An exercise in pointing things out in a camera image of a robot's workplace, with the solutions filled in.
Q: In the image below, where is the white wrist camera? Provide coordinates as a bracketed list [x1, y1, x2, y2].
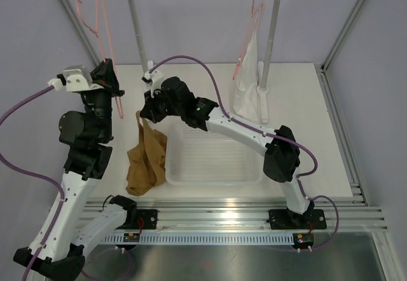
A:
[48, 65, 102, 93]
[142, 70, 164, 98]

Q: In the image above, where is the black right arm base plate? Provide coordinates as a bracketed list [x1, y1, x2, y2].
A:
[268, 209, 327, 230]

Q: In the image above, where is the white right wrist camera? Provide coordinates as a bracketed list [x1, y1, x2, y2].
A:
[142, 70, 164, 98]

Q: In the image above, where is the aluminium mounting rail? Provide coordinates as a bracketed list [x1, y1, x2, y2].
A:
[78, 196, 389, 233]

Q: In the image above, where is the white slotted cable duct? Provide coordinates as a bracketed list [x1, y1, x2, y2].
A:
[101, 233, 294, 245]

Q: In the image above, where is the pink wire hanger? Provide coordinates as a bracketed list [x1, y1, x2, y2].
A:
[232, 0, 263, 81]
[76, 0, 125, 120]

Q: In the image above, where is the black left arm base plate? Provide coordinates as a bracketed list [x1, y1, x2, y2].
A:
[135, 209, 158, 231]

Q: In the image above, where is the white and silver clothes rack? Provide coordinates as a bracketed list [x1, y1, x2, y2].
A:
[127, 0, 281, 124]

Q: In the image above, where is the tan tank top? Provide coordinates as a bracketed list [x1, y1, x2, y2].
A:
[126, 111, 167, 196]

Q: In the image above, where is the white perforated plastic basket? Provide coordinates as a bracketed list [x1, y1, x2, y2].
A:
[165, 123, 263, 186]

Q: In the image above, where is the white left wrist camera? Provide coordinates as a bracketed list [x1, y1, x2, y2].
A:
[48, 65, 102, 93]

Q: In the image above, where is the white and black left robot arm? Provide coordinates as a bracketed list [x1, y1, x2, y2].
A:
[13, 58, 137, 280]

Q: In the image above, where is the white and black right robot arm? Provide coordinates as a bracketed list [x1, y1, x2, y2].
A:
[141, 76, 314, 228]

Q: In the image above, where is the white tank top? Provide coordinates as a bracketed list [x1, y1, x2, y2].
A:
[232, 29, 260, 123]

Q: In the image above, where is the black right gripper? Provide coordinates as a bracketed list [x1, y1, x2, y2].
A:
[141, 86, 184, 125]

